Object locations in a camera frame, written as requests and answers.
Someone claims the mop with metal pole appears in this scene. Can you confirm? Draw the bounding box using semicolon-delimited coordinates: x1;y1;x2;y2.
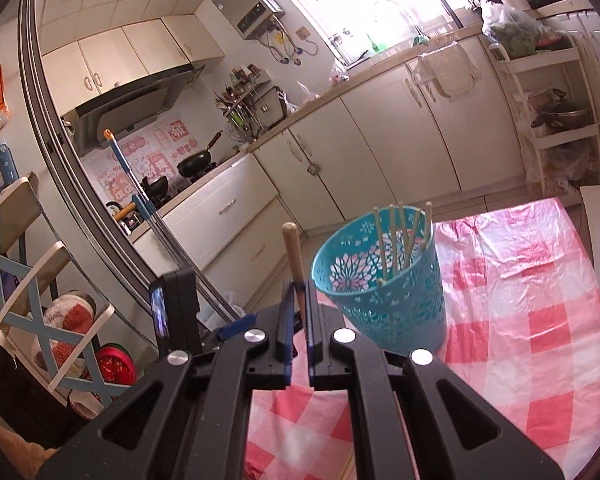
104;129;242;324

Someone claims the black wok on stove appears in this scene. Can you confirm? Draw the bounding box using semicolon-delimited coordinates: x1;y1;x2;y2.
140;176;169;209

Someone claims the teal perforated plastic basket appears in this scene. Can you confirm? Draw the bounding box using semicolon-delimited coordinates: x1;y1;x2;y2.
311;204;446;354

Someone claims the black frying pan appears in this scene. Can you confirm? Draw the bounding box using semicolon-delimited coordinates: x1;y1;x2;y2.
176;131;222;180

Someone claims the range hood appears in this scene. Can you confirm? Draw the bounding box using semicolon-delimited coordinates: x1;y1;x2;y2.
61;63;204;157

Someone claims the pink white checkered tablecloth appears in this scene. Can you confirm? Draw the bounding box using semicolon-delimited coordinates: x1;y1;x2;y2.
245;199;600;479

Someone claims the white water heater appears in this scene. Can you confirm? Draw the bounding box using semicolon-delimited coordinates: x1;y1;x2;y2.
212;0;285;40

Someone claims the metal pot on shelf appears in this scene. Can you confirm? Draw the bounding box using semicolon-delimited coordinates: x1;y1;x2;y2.
531;100;594;132

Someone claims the white storage rack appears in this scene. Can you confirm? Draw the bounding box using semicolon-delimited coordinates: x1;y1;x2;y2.
486;34;600;207

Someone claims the green vegetables plastic bag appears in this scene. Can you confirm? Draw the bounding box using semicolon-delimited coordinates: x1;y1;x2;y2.
481;0;541;58

